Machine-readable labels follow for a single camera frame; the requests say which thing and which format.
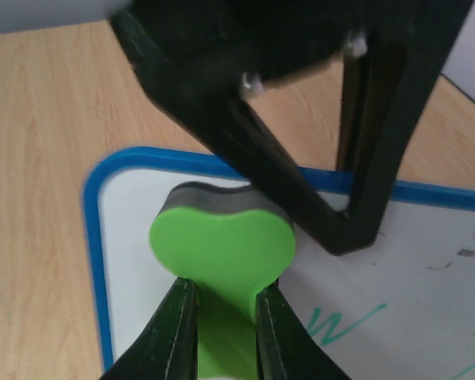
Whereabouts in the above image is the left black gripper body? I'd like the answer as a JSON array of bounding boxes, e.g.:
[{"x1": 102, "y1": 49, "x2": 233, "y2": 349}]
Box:
[{"x1": 109, "y1": 1, "x2": 472, "y2": 91}]

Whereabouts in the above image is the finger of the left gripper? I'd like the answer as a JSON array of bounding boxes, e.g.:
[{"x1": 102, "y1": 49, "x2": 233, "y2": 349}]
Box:
[
  {"x1": 336, "y1": 31, "x2": 458, "y2": 253},
  {"x1": 142, "y1": 78, "x2": 352, "y2": 256}
]

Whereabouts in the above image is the blue framed whiteboard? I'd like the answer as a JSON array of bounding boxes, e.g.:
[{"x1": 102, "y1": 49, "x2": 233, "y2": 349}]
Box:
[{"x1": 82, "y1": 147, "x2": 475, "y2": 379}]

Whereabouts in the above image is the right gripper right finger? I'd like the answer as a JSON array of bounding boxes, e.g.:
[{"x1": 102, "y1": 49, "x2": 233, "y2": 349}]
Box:
[{"x1": 256, "y1": 283, "x2": 350, "y2": 380}]

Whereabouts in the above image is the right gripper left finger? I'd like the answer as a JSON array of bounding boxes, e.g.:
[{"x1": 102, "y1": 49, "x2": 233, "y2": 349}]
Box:
[{"x1": 101, "y1": 278, "x2": 198, "y2": 380}]

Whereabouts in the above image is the green whiteboard eraser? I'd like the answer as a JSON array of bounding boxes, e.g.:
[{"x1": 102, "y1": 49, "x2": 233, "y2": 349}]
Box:
[{"x1": 150, "y1": 181, "x2": 296, "y2": 379}]

